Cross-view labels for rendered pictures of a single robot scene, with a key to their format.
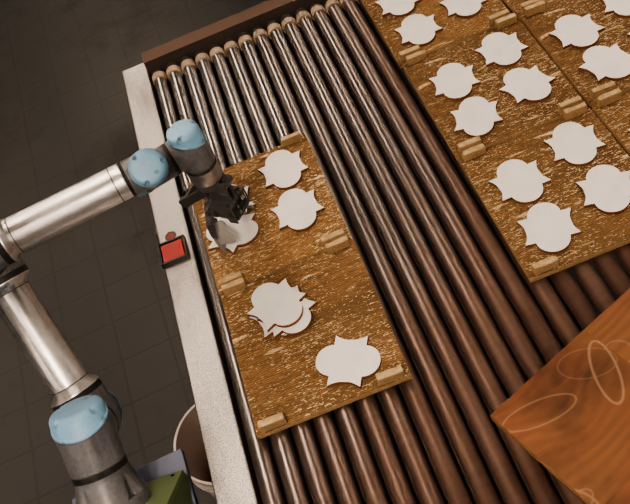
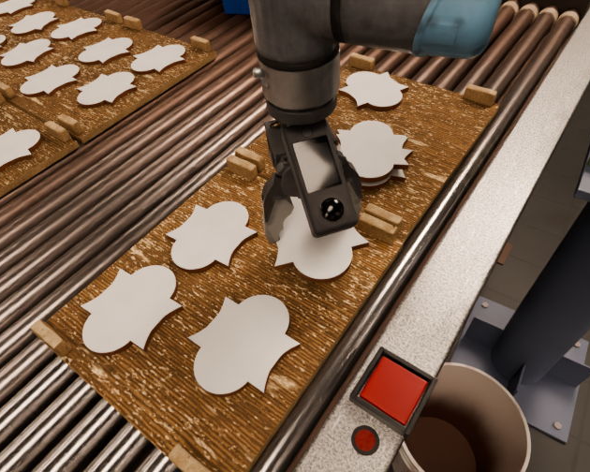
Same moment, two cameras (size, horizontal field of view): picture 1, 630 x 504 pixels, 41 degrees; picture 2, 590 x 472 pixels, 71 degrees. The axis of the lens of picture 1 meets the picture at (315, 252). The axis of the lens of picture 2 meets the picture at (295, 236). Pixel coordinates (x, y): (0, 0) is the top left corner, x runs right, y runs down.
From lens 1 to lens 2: 2.07 m
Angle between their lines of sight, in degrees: 75
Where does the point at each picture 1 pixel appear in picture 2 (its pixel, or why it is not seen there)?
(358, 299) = not seen: hidden behind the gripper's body
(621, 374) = not seen: outside the picture
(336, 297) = not seen: hidden behind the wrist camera
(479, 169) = (93, 119)
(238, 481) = (542, 105)
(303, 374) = (414, 110)
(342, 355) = (372, 92)
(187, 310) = (458, 277)
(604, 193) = (112, 48)
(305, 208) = (206, 222)
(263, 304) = (382, 157)
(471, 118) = (8, 149)
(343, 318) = (333, 117)
